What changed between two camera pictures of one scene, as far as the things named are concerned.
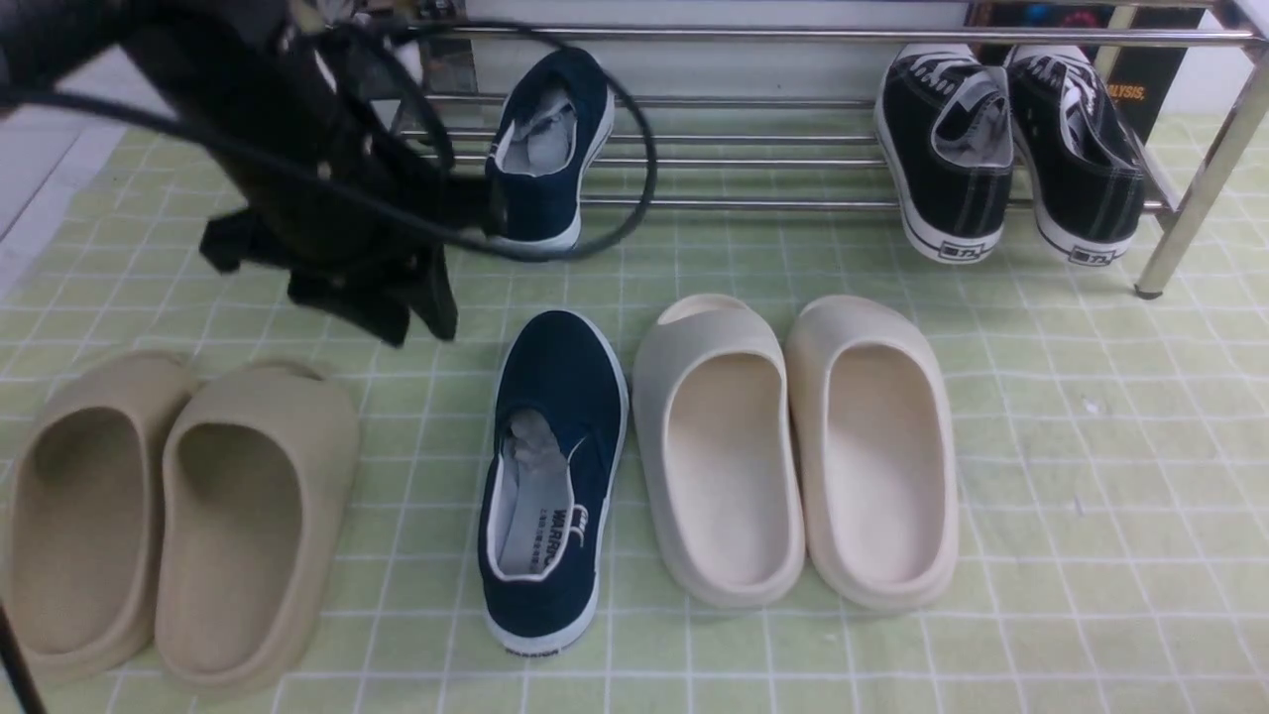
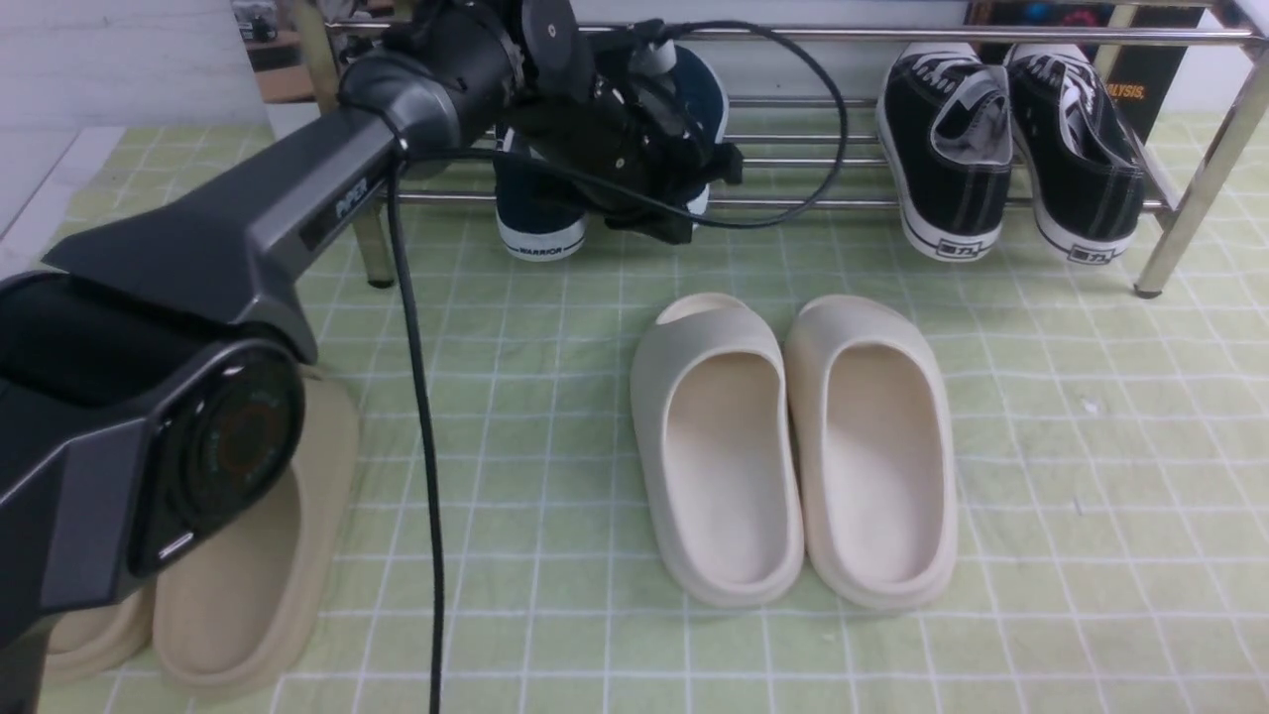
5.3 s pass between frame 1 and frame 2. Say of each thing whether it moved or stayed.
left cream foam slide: stayed
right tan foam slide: stayed
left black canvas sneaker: stayed
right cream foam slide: stayed
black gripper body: moved
